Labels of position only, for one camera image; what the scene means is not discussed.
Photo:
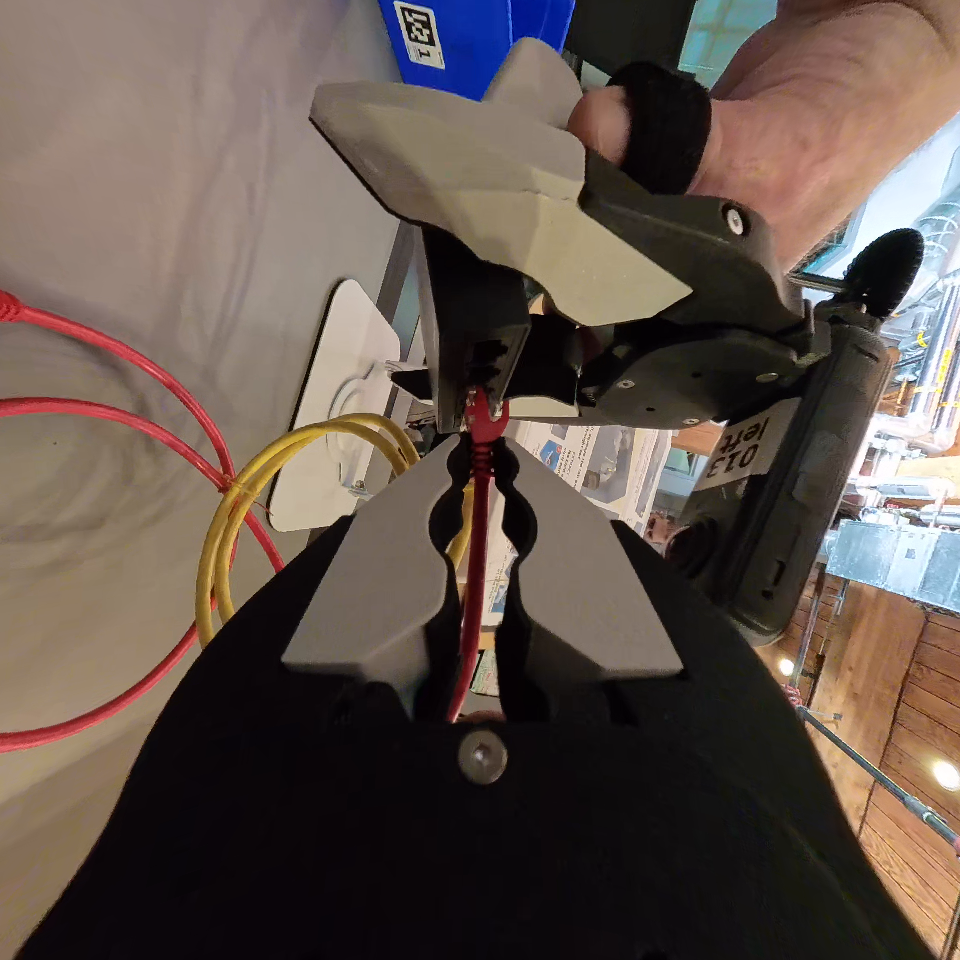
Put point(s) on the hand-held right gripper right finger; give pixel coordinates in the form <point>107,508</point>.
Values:
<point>592,600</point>

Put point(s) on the printed instruction sheet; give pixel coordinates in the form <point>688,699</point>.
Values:
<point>600,457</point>

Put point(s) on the person's left hand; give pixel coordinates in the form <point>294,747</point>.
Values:
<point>810,127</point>

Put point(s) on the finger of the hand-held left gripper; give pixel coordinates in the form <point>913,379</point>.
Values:
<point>551,360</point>
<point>480,165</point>

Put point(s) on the blue plastic bin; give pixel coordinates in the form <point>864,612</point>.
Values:
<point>480,45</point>

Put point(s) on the black ethernet switch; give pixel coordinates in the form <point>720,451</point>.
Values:
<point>465,300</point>

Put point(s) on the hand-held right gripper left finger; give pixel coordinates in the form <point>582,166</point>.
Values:
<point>367,592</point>

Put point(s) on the metal air duct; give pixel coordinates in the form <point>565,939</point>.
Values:
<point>892,562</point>

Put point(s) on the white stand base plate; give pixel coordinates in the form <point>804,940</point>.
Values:
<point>337,390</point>

